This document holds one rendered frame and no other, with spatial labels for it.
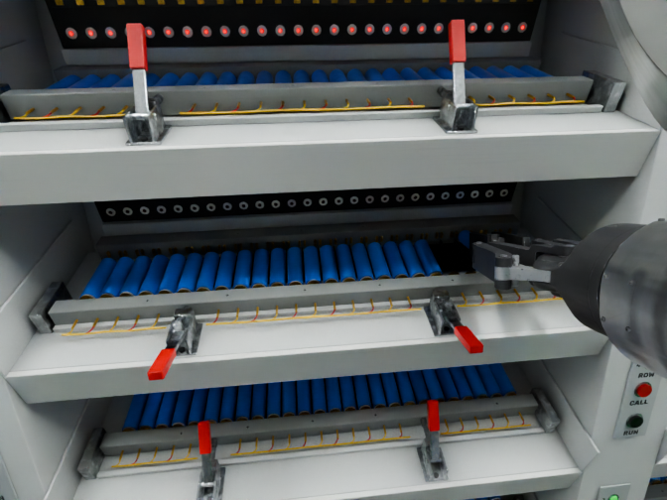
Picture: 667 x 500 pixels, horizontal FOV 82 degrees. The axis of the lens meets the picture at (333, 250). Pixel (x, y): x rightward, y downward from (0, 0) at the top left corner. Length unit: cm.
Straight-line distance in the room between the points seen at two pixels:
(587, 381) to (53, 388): 58
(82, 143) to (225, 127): 11
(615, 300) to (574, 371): 33
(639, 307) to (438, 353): 23
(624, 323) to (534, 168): 19
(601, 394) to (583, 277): 28
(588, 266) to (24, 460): 53
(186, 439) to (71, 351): 18
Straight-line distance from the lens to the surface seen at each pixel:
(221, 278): 45
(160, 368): 35
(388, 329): 41
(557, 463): 61
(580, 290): 28
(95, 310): 46
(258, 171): 34
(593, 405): 57
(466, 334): 37
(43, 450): 55
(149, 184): 36
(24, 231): 51
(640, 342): 25
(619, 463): 64
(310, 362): 41
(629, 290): 25
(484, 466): 57
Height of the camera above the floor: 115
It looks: 19 degrees down
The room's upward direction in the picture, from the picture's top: 2 degrees counter-clockwise
